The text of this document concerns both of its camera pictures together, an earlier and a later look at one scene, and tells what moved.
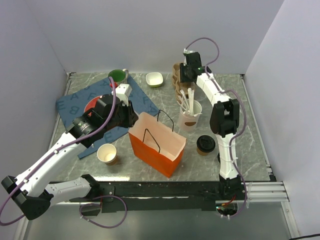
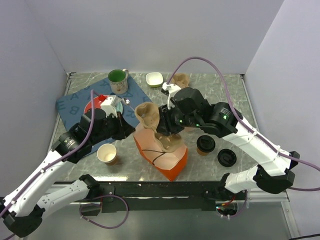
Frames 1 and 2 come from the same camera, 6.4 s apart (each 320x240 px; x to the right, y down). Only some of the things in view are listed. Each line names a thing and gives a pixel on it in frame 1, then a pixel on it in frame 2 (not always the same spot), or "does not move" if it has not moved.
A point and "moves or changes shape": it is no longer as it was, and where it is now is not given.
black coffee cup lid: [205, 143] does not move
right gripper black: [183, 78] to [165, 126]
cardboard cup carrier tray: [177, 85] to [148, 114]
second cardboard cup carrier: [179, 86] does not move
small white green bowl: [154, 79] does not move
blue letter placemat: [74, 105] does not move
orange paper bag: [155, 144] moves or changes shape
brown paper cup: [107, 153] does not move
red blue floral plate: [91, 104] does not move
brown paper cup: [202, 153] does not move
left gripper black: [131, 116] to [124, 129]
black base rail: [122, 197] does not move
